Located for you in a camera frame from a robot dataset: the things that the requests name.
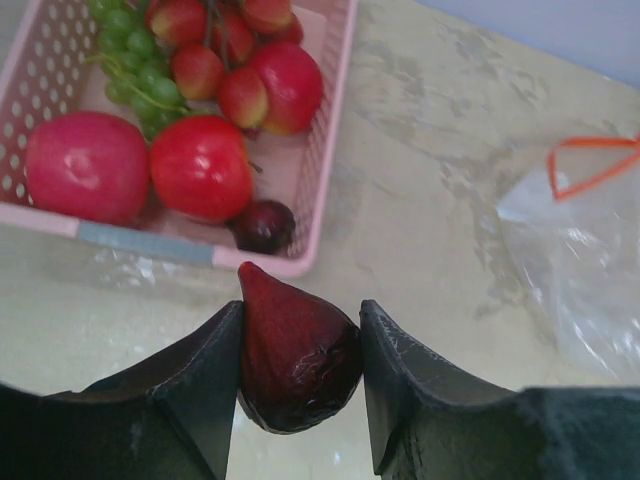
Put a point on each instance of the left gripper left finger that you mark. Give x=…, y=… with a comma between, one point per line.
x=167, y=417

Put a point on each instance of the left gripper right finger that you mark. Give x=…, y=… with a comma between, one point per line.
x=429, y=419

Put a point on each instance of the dark red fake fig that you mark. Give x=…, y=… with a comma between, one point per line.
x=301, y=358

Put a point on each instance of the dark purple fake plum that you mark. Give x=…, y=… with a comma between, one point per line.
x=264, y=227

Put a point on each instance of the orange zip bag with apples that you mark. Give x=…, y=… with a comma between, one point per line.
x=571, y=227

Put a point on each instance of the dark red fake apple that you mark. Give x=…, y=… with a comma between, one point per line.
x=200, y=168

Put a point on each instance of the large pink red apple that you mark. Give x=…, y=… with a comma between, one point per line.
x=89, y=165

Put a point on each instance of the green fake grape bunch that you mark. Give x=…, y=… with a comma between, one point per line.
x=137, y=69

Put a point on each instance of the pink perforated plastic basket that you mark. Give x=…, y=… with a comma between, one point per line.
x=46, y=73

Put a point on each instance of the bunch of small red fruits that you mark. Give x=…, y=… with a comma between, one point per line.
x=211, y=43

